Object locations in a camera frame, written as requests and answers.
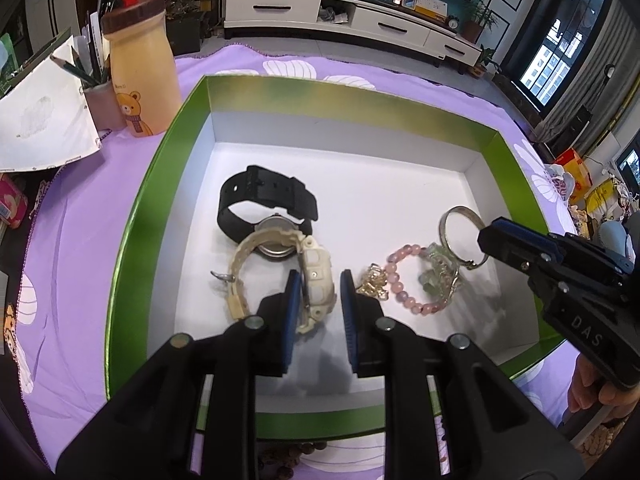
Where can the tall potted plant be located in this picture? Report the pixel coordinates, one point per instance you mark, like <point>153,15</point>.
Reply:
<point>477,22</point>

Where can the green cardboard box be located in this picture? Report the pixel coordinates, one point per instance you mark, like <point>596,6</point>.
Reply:
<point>375,200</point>

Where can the small potted plant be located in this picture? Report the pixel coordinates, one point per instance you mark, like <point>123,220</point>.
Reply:
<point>486,62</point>

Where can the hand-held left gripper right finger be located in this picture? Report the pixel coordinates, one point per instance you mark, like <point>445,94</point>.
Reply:
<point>349,325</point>

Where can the printed plastic bag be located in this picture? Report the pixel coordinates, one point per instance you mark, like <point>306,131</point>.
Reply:
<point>560,185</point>

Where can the bunch of pens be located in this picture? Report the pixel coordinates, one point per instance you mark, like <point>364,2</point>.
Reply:
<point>92,60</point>

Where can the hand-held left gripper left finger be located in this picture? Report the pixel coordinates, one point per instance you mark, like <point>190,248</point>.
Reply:
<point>294,320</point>

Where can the green packet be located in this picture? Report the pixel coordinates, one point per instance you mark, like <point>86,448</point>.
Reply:
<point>6,65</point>

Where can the pink pen cup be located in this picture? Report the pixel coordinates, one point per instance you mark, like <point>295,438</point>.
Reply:
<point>102,107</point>

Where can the black watch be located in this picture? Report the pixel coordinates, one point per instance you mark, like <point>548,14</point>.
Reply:
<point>280,190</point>

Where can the small alarm clock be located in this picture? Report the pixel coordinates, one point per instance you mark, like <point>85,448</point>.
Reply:
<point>452,23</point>

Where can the yellow red packet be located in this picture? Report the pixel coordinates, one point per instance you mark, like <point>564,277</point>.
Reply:
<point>575,170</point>

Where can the gold charm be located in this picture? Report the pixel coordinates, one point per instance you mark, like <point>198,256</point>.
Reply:
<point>374,282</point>

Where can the bear print bottle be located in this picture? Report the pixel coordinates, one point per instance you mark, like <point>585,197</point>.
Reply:
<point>142,60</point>

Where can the white paper sheet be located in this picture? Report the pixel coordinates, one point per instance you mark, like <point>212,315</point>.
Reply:
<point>40,110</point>

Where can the window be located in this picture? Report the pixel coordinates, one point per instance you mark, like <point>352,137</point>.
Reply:
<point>560,50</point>

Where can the grey curtain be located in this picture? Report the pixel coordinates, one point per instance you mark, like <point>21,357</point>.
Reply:
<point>580,115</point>

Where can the small white desk device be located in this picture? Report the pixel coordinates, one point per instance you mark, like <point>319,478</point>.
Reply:
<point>405,1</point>

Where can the white television cabinet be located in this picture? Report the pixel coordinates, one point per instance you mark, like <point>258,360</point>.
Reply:
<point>280,10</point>

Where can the cream watch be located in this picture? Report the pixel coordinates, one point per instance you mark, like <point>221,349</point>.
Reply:
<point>315,260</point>

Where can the silver bangle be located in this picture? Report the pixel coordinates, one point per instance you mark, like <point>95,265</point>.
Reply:
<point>442,227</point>

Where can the yellow white box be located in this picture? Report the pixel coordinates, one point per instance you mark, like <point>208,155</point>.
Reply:
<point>431,5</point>

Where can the purple flowered tablecloth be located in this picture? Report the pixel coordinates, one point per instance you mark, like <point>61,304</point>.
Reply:
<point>85,210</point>

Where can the small pink carton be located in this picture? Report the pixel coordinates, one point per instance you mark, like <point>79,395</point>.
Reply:
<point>12,202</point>

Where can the person's right hand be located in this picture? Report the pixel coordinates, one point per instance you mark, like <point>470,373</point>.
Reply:
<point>585,385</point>

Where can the caged plant stand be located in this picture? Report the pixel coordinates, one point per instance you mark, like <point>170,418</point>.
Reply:
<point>190,15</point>

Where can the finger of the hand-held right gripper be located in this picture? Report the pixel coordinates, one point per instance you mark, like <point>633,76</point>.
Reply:
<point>530,237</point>
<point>505,250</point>

